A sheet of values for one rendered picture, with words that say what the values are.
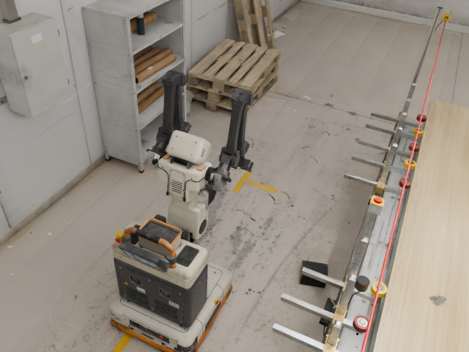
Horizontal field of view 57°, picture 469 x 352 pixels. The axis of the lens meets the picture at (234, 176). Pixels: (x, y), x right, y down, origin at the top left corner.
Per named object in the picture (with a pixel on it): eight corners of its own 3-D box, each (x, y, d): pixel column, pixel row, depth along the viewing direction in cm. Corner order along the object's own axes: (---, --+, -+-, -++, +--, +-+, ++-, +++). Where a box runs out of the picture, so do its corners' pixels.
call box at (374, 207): (366, 212, 239) (370, 202, 234) (368, 204, 244) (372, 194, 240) (379, 216, 237) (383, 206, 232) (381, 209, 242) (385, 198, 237)
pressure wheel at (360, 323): (347, 337, 218) (352, 324, 211) (351, 325, 224) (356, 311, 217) (363, 343, 216) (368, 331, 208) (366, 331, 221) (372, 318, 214)
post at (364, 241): (341, 297, 250) (361, 239, 220) (343, 292, 252) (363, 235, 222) (347, 299, 249) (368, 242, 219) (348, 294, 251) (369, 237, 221)
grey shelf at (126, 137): (105, 160, 448) (80, 6, 351) (153, 120, 513) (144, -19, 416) (142, 173, 435) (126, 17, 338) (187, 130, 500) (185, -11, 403)
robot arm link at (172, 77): (159, 72, 247) (174, 77, 244) (172, 68, 258) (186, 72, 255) (155, 143, 269) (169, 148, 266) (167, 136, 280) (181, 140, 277)
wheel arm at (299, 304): (279, 301, 229) (280, 296, 227) (282, 297, 232) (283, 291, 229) (361, 336, 216) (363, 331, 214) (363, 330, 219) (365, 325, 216)
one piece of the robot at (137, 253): (176, 279, 247) (165, 267, 227) (124, 256, 258) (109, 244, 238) (184, 261, 252) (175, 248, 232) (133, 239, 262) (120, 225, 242)
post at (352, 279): (329, 334, 233) (348, 277, 203) (331, 329, 236) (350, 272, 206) (335, 336, 232) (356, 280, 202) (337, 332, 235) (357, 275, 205)
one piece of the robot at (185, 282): (189, 343, 278) (188, 256, 226) (118, 309, 294) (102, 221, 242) (213, 303, 302) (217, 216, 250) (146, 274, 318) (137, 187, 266)
